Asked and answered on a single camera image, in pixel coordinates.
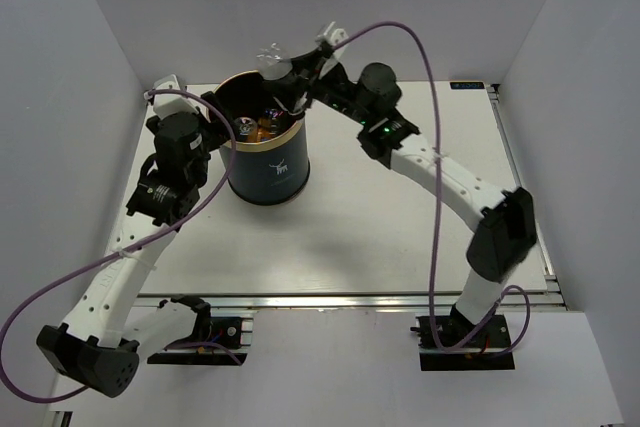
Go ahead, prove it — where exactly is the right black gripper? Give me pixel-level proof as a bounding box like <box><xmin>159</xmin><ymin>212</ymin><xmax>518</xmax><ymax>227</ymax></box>
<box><xmin>262</xmin><ymin>49</ymin><xmax>372</xmax><ymax>128</ymax></box>

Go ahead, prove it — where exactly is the small clear black-label bottle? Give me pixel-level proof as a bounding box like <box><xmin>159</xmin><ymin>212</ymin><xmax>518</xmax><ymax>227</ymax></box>
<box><xmin>256</xmin><ymin>43</ymin><xmax>292</xmax><ymax>81</ymax></box>

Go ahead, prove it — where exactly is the orange juice bottle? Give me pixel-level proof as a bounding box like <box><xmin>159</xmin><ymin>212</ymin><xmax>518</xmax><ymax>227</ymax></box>
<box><xmin>247</xmin><ymin>124</ymin><xmax>279</xmax><ymax>144</ymax></box>

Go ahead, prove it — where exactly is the large clear blue-label bottle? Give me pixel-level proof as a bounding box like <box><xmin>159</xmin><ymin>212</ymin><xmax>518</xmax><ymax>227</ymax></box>
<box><xmin>234</xmin><ymin>116</ymin><xmax>259</xmax><ymax>143</ymax></box>

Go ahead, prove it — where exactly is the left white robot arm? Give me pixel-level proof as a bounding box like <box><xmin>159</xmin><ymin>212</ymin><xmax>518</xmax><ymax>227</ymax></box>
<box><xmin>36</xmin><ymin>88</ymin><xmax>236</xmax><ymax>398</ymax></box>

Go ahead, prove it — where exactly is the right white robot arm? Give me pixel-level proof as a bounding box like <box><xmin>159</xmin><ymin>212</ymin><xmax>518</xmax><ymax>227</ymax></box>
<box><xmin>259</xmin><ymin>49</ymin><xmax>538</xmax><ymax>349</ymax></box>

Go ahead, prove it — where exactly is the dark green round bin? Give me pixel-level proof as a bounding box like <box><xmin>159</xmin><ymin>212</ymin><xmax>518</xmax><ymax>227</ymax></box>
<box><xmin>214</xmin><ymin>71</ymin><xmax>310</xmax><ymax>206</ymax></box>

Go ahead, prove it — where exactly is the right blue corner label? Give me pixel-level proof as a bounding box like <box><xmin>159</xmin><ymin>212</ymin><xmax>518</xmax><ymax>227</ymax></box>
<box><xmin>449</xmin><ymin>81</ymin><xmax>485</xmax><ymax>90</ymax></box>

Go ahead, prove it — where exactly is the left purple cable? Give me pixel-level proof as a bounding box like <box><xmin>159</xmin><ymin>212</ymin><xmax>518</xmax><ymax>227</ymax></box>
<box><xmin>0</xmin><ymin>89</ymin><xmax>239</xmax><ymax>404</ymax></box>

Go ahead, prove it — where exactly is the purple cable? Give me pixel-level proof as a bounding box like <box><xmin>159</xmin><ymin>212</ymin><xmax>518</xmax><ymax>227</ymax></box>
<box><xmin>0</xmin><ymin>89</ymin><xmax>239</xmax><ymax>404</ymax></box>
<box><xmin>329</xmin><ymin>21</ymin><xmax>531</xmax><ymax>351</ymax></box>

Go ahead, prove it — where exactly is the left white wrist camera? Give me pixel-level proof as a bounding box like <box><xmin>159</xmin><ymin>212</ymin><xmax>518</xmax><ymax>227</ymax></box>
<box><xmin>144</xmin><ymin>74</ymin><xmax>199</xmax><ymax>119</ymax></box>

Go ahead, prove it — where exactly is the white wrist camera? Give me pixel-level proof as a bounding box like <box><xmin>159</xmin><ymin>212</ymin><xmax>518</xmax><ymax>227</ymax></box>
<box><xmin>144</xmin><ymin>74</ymin><xmax>199</xmax><ymax>119</ymax></box>
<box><xmin>316</xmin><ymin>21</ymin><xmax>349</xmax><ymax>77</ymax></box>

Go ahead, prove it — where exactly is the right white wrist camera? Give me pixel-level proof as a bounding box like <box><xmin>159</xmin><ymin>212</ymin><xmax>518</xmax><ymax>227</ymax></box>
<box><xmin>316</xmin><ymin>21</ymin><xmax>349</xmax><ymax>77</ymax></box>

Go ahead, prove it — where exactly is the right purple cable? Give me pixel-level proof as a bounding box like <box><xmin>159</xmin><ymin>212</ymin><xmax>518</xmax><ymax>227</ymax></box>
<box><xmin>329</xmin><ymin>21</ymin><xmax>531</xmax><ymax>351</ymax></box>

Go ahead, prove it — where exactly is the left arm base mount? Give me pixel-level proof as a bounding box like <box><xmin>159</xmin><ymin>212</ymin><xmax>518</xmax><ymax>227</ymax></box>
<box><xmin>147</xmin><ymin>295</ymin><xmax>253</xmax><ymax>366</ymax></box>

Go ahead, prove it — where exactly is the aluminium front rail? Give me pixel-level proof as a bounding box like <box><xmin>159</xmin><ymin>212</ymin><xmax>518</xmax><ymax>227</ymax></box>
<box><xmin>134</xmin><ymin>292</ymin><xmax>565</xmax><ymax>309</ymax></box>

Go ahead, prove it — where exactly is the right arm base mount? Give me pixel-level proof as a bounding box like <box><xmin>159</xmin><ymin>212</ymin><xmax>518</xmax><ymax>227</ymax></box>
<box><xmin>410</xmin><ymin>315</ymin><xmax>515</xmax><ymax>372</ymax></box>

